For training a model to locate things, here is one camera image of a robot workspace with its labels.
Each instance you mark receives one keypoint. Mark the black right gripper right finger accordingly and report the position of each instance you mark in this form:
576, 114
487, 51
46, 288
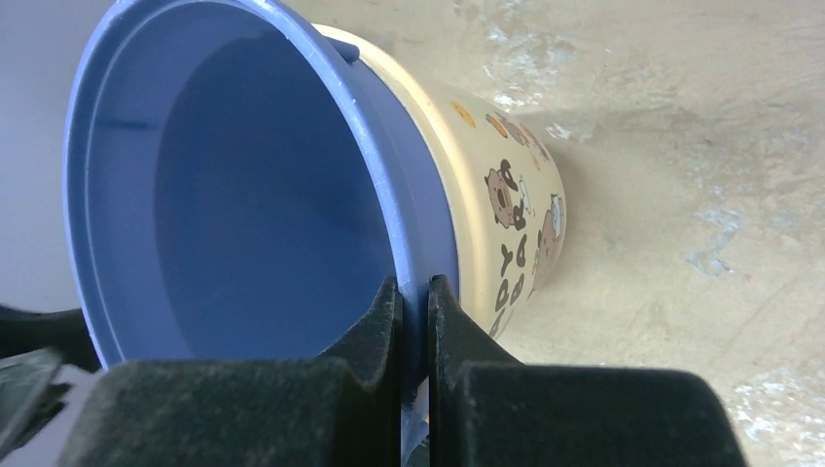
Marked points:
489, 409

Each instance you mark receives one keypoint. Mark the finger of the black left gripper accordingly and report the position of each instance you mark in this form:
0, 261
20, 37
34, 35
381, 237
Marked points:
34, 347

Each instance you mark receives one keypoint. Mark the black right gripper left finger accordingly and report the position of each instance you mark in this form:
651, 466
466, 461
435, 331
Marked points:
341, 408

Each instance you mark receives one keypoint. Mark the blue round bucket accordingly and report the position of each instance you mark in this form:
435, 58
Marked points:
238, 185

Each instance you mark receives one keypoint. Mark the cream printed bucket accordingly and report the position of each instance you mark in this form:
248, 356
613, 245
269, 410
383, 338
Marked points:
503, 188

